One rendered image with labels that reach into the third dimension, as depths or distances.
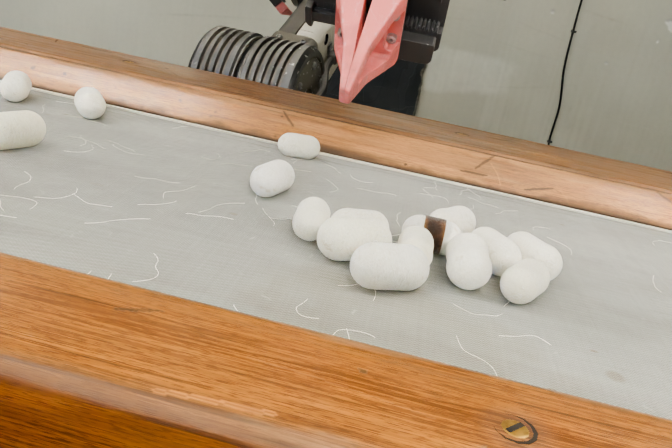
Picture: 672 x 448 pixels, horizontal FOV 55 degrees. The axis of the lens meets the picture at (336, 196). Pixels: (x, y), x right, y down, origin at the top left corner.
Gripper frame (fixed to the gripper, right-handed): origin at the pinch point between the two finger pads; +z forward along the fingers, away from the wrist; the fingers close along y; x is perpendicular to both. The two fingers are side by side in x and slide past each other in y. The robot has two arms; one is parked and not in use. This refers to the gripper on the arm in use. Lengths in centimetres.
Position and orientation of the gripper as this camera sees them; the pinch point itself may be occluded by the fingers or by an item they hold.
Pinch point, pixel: (347, 87)
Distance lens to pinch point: 41.8
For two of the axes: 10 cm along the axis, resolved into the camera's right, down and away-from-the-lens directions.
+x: -0.3, 5.2, 8.5
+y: 9.7, 2.3, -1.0
